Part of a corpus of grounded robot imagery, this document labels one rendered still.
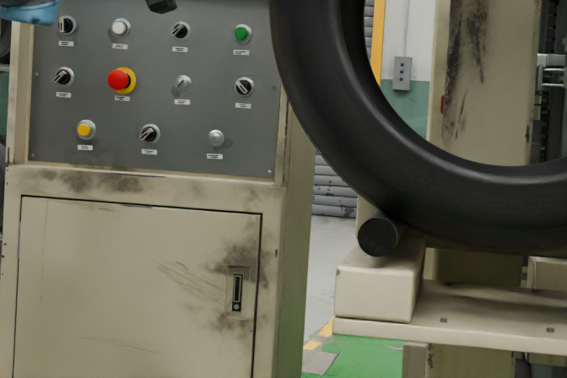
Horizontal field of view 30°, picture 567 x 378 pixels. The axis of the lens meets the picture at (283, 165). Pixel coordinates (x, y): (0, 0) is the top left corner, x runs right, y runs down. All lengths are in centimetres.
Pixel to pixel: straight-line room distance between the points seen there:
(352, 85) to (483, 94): 42
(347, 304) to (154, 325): 88
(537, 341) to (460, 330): 8
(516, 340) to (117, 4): 116
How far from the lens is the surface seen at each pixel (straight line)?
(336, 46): 118
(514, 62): 156
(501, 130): 156
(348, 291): 121
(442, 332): 121
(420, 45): 1042
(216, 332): 201
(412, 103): 1040
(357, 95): 117
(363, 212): 155
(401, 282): 120
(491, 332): 121
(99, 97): 209
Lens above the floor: 104
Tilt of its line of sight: 3 degrees down
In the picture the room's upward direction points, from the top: 3 degrees clockwise
